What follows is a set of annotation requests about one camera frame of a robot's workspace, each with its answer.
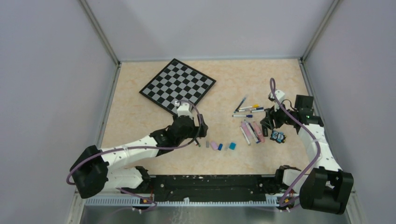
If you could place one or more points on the purple pen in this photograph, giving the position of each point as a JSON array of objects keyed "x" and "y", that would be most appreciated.
[{"x": 255, "y": 133}]

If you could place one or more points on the navy cap marker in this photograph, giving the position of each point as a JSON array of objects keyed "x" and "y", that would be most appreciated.
[{"x": 260, "y": 109}]

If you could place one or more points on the black grey chessboard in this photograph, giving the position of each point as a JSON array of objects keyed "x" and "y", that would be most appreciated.
[{"x": 177, "y": 81}]

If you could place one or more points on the light blue highlighter cap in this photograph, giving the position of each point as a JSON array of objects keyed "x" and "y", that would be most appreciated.
[{"x": 232, "y": 146}]

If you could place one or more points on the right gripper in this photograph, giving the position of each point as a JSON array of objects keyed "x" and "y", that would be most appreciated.
[{"x": 271, "y": 115}]

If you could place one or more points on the blue cap thin marker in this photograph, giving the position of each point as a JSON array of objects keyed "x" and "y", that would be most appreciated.
[{"x": 243, "y": 116}]

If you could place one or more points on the grey white marker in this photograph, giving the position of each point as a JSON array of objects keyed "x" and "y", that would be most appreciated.
[{"x": 245, "y": 136}]

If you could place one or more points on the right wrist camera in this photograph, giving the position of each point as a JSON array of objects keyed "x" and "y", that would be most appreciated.
[{"x": 280, "y": 95}]

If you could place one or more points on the black highlighter blue cap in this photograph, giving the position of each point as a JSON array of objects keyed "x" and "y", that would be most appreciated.
[{"x": 264, "y": 128}]

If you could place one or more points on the purple highlighter cap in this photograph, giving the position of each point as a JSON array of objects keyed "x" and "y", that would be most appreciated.
[{"x": 214, "y": 145}]

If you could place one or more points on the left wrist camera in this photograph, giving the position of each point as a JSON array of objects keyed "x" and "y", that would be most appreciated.
[{"x": 184, "y": 108}]

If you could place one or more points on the owl eraser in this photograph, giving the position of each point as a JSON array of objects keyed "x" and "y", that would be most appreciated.
[{"x": 278, "y": 137}]

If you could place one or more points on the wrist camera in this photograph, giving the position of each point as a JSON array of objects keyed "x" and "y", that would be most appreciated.
[
  {"x": 184, "y": 108},
  {"x": 280, "y": 95}
]

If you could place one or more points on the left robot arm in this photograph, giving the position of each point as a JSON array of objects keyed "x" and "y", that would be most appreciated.
[{"x": 95, "y": 169}]

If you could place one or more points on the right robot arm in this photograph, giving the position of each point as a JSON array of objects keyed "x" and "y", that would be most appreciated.
[{"x": 321, "y": 186}]

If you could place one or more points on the pink highlighter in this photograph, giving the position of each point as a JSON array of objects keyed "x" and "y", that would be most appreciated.
[{"x": 259, "y": 132}]

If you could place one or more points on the yellow cap marker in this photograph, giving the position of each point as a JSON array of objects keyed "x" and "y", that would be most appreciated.
[{"x": 248, "y": 107}]

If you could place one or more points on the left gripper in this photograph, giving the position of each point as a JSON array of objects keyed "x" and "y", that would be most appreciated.
[{"x": 195, "y": 129}]

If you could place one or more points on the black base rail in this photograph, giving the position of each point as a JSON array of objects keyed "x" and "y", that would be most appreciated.
[{"x": 211, "y": 188}]

